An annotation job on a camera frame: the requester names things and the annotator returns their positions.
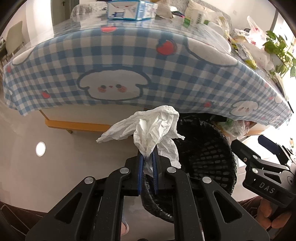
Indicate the yellow snack wrapper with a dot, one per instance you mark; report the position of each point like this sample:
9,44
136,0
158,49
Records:
243,53

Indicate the white plastic bag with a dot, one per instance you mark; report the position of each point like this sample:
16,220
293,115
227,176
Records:
264,60

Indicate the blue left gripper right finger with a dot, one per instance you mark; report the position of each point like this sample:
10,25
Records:
155,159

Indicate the white green medicine bottle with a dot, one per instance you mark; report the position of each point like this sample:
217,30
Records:
214,26

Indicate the blue white milk carton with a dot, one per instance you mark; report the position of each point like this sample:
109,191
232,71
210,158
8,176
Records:
131,10

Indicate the black trash bin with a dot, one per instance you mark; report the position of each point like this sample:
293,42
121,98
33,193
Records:
205,151

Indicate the red printed plastic bag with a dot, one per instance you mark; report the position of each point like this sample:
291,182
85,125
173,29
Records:
255,36

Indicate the white tissue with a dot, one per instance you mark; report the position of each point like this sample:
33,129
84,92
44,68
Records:
155,128

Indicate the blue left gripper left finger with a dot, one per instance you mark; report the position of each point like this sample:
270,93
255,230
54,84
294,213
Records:
140,162

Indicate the green potted plant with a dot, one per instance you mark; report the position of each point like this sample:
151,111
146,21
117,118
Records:
280,55

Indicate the clear plastic bag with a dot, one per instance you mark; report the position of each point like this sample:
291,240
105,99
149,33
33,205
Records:
218,18

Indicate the small green white box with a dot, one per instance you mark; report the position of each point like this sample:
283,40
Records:
194,17

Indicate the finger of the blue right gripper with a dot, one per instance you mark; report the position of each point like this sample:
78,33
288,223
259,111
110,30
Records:
268,144

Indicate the wooden table frame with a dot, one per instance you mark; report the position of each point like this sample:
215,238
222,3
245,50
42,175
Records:
74,126

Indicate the blue checkered tablecloth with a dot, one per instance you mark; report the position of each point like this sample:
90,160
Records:
147,64

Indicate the gold snack bag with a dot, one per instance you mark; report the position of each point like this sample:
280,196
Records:
163,9

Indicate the beige dining chair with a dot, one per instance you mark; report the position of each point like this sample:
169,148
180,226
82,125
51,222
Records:
14,39

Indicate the blue fuzzy slipper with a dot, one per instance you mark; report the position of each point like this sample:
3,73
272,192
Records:
124,227

